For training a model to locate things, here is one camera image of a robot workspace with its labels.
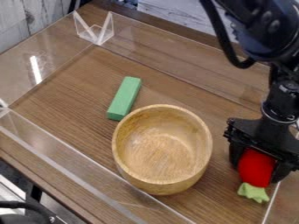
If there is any clear acrylic front wall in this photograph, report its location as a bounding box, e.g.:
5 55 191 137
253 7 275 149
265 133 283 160
0 108 195 224

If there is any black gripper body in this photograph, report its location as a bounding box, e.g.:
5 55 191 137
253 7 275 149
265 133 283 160
223 111 299 164

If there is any black metal table leg bracket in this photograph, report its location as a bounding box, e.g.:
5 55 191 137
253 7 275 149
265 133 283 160
25 185 66 224

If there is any wooden bowl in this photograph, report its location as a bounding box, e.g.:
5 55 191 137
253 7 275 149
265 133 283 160
112 104 212 195

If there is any clear acrylic corner bracket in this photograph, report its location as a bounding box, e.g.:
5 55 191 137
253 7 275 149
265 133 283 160
72 11 114 46

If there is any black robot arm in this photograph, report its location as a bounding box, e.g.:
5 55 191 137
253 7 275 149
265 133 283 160
199 0 299 183

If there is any red plush strawberry toy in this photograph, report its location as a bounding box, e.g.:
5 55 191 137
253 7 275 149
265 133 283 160
237 148 276 204

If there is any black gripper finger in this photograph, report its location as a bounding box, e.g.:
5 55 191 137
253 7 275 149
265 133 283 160
271 160 296 183
228 141 245 168

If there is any black cable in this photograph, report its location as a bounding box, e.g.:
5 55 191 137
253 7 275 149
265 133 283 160
0 200 53 224

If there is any green rectangular block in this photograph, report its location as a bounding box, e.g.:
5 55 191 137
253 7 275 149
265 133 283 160
106 76 141 121

